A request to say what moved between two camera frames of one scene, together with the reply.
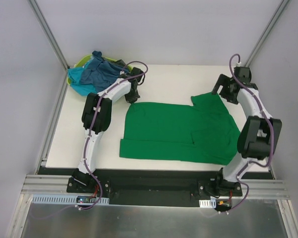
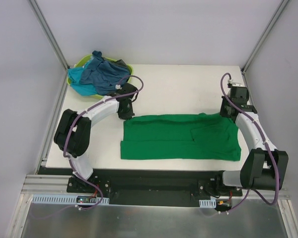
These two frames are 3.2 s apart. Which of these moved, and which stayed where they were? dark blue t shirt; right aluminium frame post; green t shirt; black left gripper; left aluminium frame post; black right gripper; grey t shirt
Moved: black right gripper; green t shirt; black left gripper
Stayed: right aluminium frame post; left aluminium frame post; dark blue t shirt; grey t shirt
